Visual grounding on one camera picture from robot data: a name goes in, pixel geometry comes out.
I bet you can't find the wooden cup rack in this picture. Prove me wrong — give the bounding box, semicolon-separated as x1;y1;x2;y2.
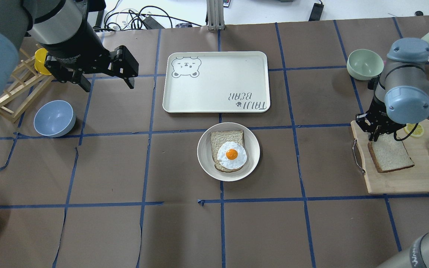
0;48;54;123

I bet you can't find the cream bear tray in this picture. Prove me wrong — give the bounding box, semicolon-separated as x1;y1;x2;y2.
162;51;271;113

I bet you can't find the blue bowl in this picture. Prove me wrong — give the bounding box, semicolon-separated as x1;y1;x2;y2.
34;100;76;138

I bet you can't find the lemon slice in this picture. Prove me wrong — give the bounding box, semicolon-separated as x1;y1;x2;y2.
403;123;425;138

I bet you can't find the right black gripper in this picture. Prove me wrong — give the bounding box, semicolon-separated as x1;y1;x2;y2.
355;98;405;142

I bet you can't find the yellow mug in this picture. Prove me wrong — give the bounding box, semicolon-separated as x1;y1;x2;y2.
34;48;52;75

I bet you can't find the fried egg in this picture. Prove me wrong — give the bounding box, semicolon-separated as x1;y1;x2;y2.
216;142;247;170

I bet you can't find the bread slice under egg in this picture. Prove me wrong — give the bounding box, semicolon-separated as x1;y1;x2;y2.
210;130;247;173

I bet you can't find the bread slice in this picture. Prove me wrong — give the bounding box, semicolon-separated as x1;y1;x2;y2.
210;130;247;173
367;134;415;173

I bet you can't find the black power adapter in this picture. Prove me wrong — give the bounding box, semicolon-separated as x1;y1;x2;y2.
308;2;324;21

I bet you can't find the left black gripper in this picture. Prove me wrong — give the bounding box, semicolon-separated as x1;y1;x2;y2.
43;20;139;92

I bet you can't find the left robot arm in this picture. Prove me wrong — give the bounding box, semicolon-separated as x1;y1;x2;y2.
0;0;139;95

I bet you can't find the cream round plate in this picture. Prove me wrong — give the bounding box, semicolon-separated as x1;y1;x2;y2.
196;122;261;182

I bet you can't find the green bowl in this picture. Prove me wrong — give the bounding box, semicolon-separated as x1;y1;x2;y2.
347;49;384;81

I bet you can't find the wooden cutting board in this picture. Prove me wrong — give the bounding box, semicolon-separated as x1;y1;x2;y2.
350;120;429;194

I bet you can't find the aluminium frame post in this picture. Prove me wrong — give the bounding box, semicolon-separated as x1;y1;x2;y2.
206;0;225;31

